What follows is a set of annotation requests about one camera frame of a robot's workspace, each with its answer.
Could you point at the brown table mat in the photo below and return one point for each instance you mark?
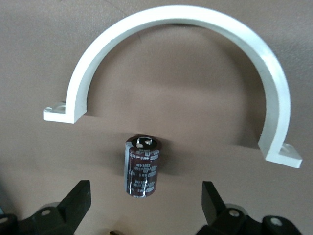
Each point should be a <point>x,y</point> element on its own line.
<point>49,49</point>

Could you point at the dark brown electrolytic capacitor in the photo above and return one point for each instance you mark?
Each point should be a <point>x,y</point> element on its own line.
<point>143,171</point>

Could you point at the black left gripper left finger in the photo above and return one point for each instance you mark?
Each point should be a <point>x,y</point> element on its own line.
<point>61,220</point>

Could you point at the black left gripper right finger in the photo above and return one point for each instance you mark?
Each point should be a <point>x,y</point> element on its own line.
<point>227,220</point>

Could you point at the white half-round pipe clamp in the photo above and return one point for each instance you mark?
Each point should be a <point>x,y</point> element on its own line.
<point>171,17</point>

